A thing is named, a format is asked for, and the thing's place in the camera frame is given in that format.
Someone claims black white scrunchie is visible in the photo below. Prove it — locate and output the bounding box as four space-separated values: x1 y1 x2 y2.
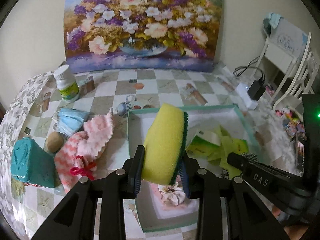
219 152 255 180

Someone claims pink floral scrunchie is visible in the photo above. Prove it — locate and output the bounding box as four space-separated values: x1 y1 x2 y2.
158 182 186 206

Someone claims pink white fluffy cloth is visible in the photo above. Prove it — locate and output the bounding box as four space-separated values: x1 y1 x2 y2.
54 108 114 193

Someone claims yellow-green cloth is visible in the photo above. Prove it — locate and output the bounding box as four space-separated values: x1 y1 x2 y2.
207 125 236 178

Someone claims green tissue pack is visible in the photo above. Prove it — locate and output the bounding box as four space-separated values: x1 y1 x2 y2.
186 131 221 158
233 138 249 154

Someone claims beige wooden egg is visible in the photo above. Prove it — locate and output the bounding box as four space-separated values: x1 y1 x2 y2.
46 132 64 153

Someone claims yellow green sponge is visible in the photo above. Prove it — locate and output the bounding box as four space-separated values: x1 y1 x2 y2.
142 103 188 185

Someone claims teal plastic toy box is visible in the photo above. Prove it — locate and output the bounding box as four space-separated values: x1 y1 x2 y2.
10 137 55 188

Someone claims teal rimmed white tray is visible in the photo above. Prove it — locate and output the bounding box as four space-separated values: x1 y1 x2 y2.
127 103 260 233

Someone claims blue face mask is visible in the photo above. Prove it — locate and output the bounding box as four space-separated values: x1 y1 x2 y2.
52 108 89 137

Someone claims black power adapter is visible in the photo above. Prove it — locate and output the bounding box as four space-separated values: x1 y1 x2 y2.
247 80 265 101

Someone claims white pill bottle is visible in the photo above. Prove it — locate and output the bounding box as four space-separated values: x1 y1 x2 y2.
53 64 80 102

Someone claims white chair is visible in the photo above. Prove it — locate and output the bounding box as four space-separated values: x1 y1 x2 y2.
255 12 319 111

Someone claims flower painting canvas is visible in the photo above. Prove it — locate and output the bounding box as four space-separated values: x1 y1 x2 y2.
63 0 224 73

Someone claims black cable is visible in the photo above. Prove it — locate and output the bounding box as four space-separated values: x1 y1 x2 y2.
233 55 266 83

